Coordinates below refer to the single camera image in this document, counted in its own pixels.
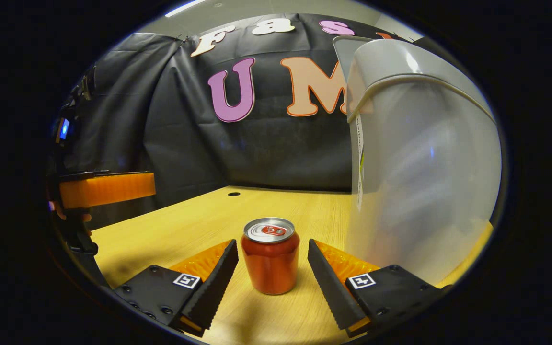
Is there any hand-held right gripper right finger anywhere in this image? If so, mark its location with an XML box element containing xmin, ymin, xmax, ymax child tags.
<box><xmin>307</xmin><ymin>239</ymin><xmax>453</xmax><ymax>338</ymax></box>

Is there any grey garbage bin lid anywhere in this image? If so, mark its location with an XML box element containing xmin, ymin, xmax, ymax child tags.
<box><xmin>332</xmin><ymin>35</ymin><xmax>377</xmax><ymax>83</ymax></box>

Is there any grey desktop garbage bin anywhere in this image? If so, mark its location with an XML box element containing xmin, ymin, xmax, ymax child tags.
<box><xmin>332</xmin><ymin>35</ymin><xmax>503</xmax><ymax>286</ymax></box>

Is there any black backdrop cloth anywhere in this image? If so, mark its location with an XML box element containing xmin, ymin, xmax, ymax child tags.
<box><xmin>48</xmin><ymin>13</ymin><xmax>449</xmax><ymax>230</ymax></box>

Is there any red pop can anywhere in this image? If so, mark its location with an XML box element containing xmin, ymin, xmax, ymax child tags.
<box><xmin>241</xmin><ymin>217</ymin><xmax>300</xmax><ymax>295</ymax></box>

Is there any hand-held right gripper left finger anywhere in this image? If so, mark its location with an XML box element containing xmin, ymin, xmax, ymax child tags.
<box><xmin>113</xmin><ymin>240</ymin><xmax>239</xmax><ymax>337</ymax></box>

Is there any wooden desktop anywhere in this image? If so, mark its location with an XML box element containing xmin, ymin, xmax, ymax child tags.
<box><xmin>89</xmin><ymin>186</ymin><xmax>495</xmax><ymax>345</ymax></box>

